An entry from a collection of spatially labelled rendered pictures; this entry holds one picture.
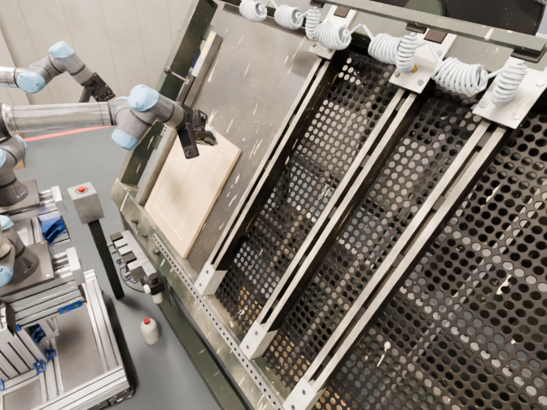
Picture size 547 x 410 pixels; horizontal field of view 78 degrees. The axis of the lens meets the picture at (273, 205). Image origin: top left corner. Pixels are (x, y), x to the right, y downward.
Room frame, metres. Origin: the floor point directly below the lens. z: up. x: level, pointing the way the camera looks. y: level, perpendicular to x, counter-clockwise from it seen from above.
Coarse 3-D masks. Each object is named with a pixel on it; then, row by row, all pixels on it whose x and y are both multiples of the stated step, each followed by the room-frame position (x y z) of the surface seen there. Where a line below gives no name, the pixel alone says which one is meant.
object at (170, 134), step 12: (216, 36) 1.71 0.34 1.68; (216, 48) 1.71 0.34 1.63; (204, 60) 1.66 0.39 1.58; (192, 72) 1.66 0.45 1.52; (204, 72) 1.66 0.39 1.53; (192, 96) 1.61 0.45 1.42; (168, 132) 1.53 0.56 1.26; (168, 144) 1.51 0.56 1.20; (156, 156) 1.48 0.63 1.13; (156, 168) 1.45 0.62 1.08; (144, 180) 1.44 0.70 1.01; (144, 192) 1.39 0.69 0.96; (144, 204) 1.38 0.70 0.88
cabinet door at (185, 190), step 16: (208, 128) 1.41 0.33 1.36; (176, 144) 1.48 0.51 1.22; (224, 144) 1.30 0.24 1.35; (176, 160) 1.42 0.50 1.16; (192, 160) 1.35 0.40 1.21; (208, 160) 1.29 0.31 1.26; (224, 160) 1.24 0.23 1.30; (160, 176) 1.41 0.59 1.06; (176, 176) 1.35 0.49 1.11; (192, 176) 1.29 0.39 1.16; (208, 176) 1.24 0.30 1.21; (224, 176) 1.19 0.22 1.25; (160, 192) 1.35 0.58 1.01; (176, 192) 1.29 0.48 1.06; (192, 192) 1.23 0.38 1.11; (208, 192) 1.18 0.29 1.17; (160, 208) 1.28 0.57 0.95; (176, 208) 1.23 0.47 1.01; (192, 208) 1.17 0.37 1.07; (208, 208) 1.13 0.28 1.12; (160, 224) 1.22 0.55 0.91; (176, 224) 1.17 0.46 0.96; (192, 224) 1.12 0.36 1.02; (176, 240) 1.11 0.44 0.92; (192, 240) 1.06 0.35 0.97
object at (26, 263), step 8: (24, 248) 0.80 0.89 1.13; (16, 256) 0.76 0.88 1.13; (24, 256) 0.78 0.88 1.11; (32, 256) 0.80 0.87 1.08; (16, 264) 0.74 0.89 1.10; (24, 264) 0.76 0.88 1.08; (32, 264) 0.78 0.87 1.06; (16, 272) 0.73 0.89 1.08; (24, 272) 0.74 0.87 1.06; (32, 272) 0.76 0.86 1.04; (16, 280) 0.72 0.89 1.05
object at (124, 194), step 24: (120, 192) 1.48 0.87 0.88; (144, 216) 1.27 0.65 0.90; (144, 240) 1.17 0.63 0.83; (168, 240) 1.13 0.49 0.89; (168, 264) 1.01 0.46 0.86; (192, 312) 0.79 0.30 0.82; (216, 312) 0.75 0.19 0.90; (216, 336) 0.68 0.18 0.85; (240, 336) 0.67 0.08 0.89; (264, 360) 0.59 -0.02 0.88; (240, 384) 0.53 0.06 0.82; (264, 408) 0.45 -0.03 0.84
